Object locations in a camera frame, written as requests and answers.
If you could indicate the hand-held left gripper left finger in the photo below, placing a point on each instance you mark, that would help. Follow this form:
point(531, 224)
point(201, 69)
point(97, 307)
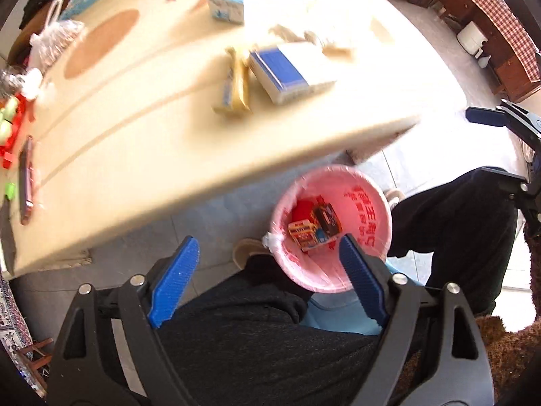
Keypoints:
point(175, 281)

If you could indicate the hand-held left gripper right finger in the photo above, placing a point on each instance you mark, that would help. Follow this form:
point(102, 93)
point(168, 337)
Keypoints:
point(363, 277)

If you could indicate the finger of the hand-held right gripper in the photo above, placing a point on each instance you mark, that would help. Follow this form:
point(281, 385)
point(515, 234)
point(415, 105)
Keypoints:
point(509, 179)
point(486, 116)

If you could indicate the black box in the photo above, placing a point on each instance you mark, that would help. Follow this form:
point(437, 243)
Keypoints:
point(327, 219)

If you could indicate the pink lined waste bin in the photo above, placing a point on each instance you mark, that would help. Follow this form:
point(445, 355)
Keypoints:
point(363, 207)

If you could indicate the red snack packet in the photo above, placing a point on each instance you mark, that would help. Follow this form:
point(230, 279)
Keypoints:
point(306, 233)

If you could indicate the red paper cup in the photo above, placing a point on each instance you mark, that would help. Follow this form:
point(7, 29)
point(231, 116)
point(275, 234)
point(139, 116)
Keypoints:
point(302, 213)

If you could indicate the light blue stool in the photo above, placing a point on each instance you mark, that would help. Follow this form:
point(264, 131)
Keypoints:
point(338, 313)

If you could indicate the person's right leg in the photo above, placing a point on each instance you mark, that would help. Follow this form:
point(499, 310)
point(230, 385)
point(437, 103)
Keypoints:
point(460, 228)

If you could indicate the white appliance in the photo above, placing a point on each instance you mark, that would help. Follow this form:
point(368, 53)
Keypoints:
point(471, 38)

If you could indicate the person's left shoe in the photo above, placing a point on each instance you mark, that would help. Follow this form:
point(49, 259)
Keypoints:
point(249, 251)

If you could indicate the person's shoe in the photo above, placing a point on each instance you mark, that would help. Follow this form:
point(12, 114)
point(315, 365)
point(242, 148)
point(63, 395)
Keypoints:
point(393, 198)
point(249, 251)

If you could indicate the person's right shoe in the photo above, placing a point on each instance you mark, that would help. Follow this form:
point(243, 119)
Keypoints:
point(393, 198)

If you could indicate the table with checkered cloth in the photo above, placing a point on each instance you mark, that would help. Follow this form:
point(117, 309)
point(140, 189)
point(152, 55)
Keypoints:
point(503, 21)

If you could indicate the wooden stool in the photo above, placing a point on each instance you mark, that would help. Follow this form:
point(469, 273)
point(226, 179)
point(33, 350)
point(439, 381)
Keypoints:
point(38, 363)

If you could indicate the patterned bed blanket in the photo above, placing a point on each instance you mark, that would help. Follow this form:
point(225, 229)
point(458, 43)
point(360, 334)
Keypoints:
point(15, 317)

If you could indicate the smartphone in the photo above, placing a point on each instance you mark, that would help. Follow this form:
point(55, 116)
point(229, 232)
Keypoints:
point(26, 177)

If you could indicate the green lighter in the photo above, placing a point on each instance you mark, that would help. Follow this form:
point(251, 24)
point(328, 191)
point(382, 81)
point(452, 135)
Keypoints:
point(10, 191)

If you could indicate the clear plastic wrapper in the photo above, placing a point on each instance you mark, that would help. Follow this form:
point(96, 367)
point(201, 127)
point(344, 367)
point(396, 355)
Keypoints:
point(312, 40)

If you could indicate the yellow snack packet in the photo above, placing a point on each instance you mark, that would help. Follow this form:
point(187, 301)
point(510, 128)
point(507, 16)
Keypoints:
point(241, 84)
point(226, 84)

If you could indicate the blue and white box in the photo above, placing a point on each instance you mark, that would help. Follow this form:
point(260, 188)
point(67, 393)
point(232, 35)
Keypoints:
point(287, 72)

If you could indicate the red tray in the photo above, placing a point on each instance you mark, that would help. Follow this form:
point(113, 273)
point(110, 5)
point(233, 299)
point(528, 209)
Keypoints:
point(21, 122)

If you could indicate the green cup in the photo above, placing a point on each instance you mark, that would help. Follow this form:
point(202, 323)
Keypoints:
point(8, 108)
point(5, 131)

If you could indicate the white crumpled tissue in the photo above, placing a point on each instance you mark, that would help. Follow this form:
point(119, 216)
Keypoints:
point(31, 84)

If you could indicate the glass teapot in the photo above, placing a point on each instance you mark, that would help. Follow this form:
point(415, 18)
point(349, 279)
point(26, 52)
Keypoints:
point(10, 81)

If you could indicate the plastic bag of nuts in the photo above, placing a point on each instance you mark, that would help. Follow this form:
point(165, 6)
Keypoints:
point(55, 38)

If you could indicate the white and blue milk carton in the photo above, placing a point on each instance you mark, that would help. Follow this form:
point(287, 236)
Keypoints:
point(228, 4)

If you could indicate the black clothing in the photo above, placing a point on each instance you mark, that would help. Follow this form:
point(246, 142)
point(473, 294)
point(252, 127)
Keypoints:
point(38, 6)

